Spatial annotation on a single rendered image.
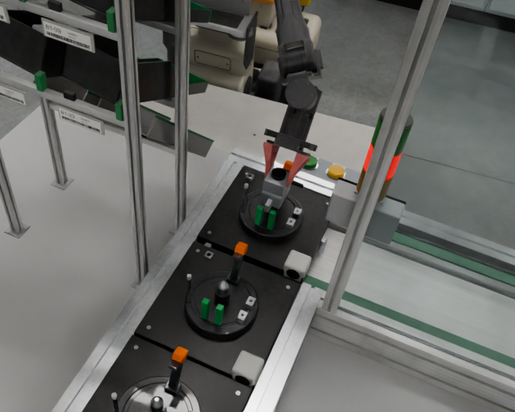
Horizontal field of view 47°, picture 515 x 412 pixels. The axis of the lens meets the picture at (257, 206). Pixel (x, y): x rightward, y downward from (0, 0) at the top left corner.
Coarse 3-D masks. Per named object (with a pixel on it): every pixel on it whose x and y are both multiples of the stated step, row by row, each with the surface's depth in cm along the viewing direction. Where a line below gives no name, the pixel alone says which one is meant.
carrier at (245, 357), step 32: (192, 256) 121; (224, 256) 122; (192, 288) 114; (224, 288) 108; (256, 288) 118; (288, 288) 118; (160, 320) 110; (192, 320) 109; (224, 320) 110; (256, 320) 112; (192, 352) 107; (224, 352) 107; (256, 352) 108
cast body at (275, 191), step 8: (272, 168) 122; (280, 168) 121; (272, 176) 120; (280, 176) 119; (288, 176) 121; (264, 184) 120; (272, 184) 119; (280, 184) 119; (264, 192) 121; (272, 192) 121; (280, 192) 120; (288, 192) 126; (264, 200) 123; (272, 200) 122; (280, 200) 121; (264, 208) 121
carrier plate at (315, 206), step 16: (240, 176) 138; (256, 176) 139; (240, 192) 135; (304, 192) 137; (224, 208) 131; (304, 208) 133; (320, 208) 134; (208, 224) 127; (224, 224) 128; (240, 224) 128; (304, 224) 130; (320, 224) 131; (208, 240) 125; (224, 240) 125; (240, 240) 125; (256, 240) 126; (288, 240) 127; (304, 240) 127; (256, 256) 123; (272, 256) 123; (288, 256) 124
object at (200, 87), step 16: (80, 48) 99; (96, 48) 98; (112, 48) 111; (64, 64) 101; (80, 64) 100; (96, 64) 98; (112, 64) 97; (144, 64) 100; (160, 64) 104; (80, 80) 101; (96, 80) 99; (112, 80) 98; (144, 80) 102; (160, 80) 106; (192, 80) 123; (112, 96) 99; (144, 96) 104; (160, 96) 109
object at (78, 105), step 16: (0, 0) 88; (16, 0) 87; (32, 0) 87; (48, 16) 87; (64, 16) 85; (80, 16) 85; (96, 32) 85; (0, 80) 101; (16, 80) 99; (48, 96) 99; (96, 112) 97; (112, 112) 96
